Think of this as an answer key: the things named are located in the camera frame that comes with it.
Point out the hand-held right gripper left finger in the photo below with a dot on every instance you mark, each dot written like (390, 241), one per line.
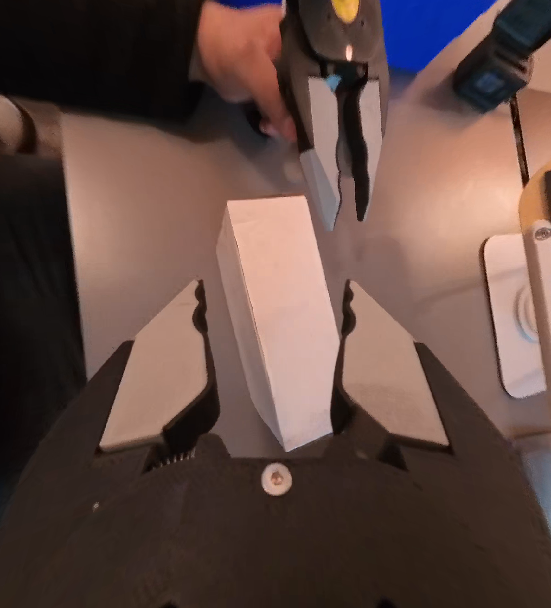
(161, 380)

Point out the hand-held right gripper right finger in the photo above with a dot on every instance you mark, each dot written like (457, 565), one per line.
(389, 380)

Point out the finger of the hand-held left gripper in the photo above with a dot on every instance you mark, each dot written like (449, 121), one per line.
(373, 118)
(320, 166)

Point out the blue plastic bin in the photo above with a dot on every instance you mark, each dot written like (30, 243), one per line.
(422, 28)

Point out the white mailer box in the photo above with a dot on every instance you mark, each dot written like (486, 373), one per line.
(275, 308)

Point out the person's left hand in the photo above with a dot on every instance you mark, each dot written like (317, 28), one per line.
(237, 52)

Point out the black electronic device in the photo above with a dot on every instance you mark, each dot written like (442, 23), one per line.
(503, 57)

